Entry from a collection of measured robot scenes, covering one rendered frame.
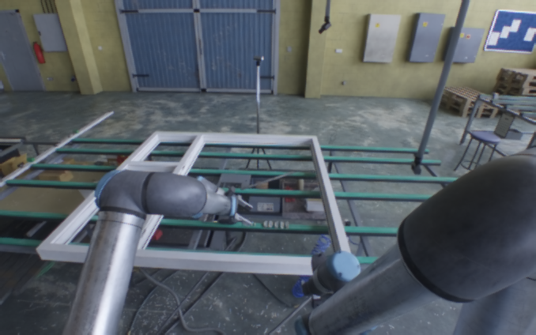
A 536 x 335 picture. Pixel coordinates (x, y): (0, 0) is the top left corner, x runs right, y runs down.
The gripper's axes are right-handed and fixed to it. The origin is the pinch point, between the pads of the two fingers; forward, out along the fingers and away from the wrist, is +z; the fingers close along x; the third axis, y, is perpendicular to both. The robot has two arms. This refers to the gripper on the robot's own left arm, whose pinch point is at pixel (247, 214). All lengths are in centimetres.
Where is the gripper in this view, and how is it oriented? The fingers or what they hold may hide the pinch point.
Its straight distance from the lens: 150.0
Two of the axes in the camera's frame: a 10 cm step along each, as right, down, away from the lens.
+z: 7.9, 5.3, 3.1
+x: 0.0, 5.0, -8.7
